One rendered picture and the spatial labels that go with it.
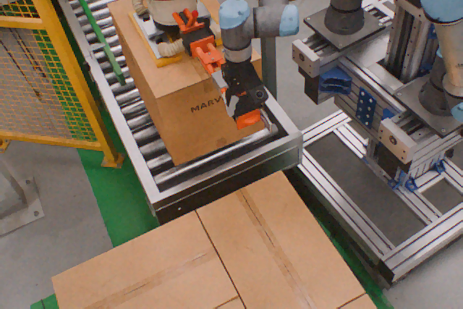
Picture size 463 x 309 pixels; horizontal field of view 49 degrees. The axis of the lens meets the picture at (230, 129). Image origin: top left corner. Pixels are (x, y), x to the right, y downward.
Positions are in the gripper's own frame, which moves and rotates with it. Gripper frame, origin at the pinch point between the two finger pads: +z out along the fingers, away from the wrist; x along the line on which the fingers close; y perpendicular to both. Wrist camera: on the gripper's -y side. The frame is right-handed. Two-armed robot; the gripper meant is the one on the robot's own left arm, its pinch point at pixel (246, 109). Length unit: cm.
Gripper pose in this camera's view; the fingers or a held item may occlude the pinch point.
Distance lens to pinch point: 146.8
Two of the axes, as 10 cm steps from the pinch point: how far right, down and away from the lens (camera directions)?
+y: -4.2, -6.8, 6.0
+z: 0.9, 6.3, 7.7
